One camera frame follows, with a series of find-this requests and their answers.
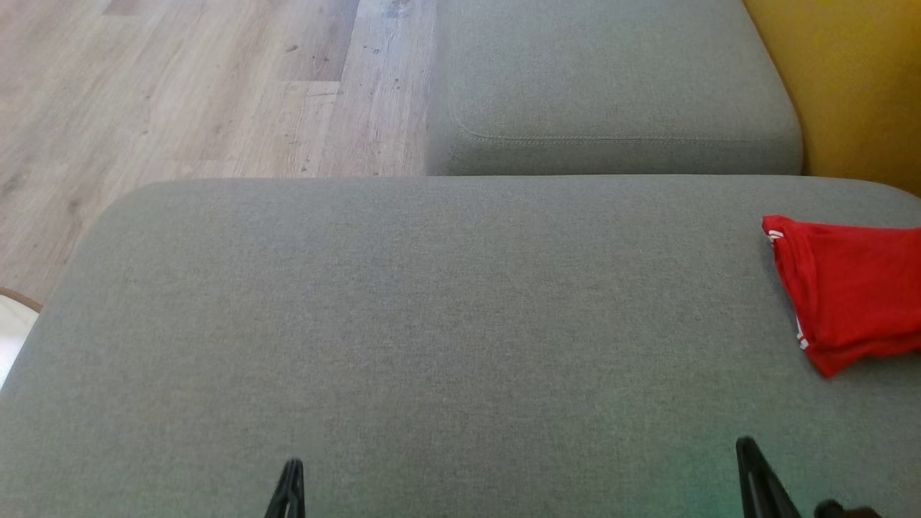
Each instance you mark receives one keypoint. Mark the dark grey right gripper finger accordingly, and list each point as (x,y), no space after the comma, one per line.
(763,489)
(842,511)

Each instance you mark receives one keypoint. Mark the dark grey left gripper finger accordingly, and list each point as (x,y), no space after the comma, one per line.
(299,500)
(284,500)

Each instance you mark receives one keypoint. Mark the red basketball jersey white trim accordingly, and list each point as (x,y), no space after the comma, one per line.
(856,288)

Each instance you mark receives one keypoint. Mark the large grey fabric sofa ottoman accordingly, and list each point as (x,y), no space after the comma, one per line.
(432,345)

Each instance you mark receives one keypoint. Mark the white rug with brown edge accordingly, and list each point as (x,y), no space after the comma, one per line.
(11,331)

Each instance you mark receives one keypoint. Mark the yellow sofa back cushion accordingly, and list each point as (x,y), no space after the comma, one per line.
(863,79)

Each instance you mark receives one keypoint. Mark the grey sofa seat cushion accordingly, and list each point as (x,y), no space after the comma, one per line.
(611,72)

